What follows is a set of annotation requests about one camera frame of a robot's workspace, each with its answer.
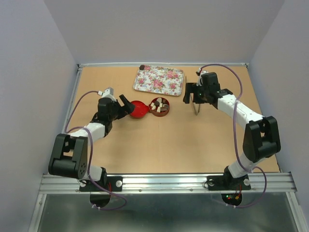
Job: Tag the red tin lid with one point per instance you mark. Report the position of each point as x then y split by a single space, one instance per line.
140 109

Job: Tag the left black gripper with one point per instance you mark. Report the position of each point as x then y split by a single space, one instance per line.
124 110

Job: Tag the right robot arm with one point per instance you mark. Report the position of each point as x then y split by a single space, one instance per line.
261 134

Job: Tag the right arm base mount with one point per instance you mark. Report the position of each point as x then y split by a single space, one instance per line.
234 186

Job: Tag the metal serving tongs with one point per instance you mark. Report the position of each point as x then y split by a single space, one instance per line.
196 108

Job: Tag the floral rectangular tray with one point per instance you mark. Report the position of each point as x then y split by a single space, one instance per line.
159 80

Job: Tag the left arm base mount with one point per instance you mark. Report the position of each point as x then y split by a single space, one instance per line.
105 194

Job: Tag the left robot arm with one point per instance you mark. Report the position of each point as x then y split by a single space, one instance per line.
69 157

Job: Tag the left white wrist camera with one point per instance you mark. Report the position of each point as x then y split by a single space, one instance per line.
108 93

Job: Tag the aluminium mounting rail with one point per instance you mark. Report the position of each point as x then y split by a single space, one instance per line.
160 183

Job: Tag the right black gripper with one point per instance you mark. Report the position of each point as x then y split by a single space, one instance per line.
191 88

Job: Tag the red round tin box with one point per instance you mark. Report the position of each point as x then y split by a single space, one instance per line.
153 110

